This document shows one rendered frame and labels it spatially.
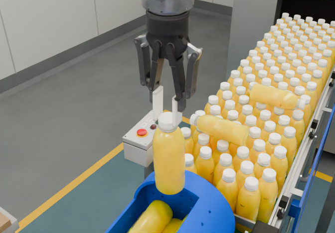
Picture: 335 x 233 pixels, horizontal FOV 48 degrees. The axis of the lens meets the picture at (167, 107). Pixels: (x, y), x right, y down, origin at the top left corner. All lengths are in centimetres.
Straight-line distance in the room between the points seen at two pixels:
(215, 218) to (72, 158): 213
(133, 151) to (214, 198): 46
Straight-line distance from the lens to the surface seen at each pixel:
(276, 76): 173
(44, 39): 409
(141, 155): 131
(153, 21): 63
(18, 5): 385
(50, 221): 257
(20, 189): 284
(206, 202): 94
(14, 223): 127
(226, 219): 98
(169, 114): 77
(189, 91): 69
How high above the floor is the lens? 191
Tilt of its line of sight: 34 degrees down
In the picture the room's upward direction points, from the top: straight up
